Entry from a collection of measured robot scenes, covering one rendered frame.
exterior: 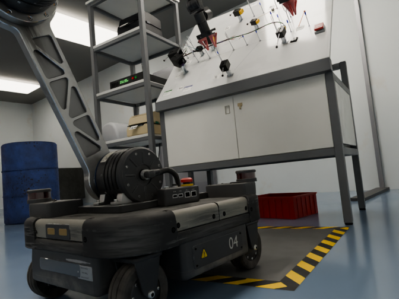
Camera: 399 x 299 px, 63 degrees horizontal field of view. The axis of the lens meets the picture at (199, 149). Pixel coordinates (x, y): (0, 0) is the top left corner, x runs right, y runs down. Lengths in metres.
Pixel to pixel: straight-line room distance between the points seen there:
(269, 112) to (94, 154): 1.17
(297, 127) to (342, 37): 2.46
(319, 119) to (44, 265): 1.45
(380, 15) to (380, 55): 0.42
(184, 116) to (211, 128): 0.23
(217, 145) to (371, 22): 2.62
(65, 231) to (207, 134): 1.42
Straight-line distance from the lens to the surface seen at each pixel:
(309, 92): 1.90
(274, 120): 1.94
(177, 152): 2.26
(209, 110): 2.14
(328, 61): 1.87
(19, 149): 3.97
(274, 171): 4.34
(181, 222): 0.79
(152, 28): 2.81
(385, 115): 3.95
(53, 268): 0.95
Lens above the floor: 0.31
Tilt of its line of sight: 5 degrees up
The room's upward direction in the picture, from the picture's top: 5 degrees counter-clockwise
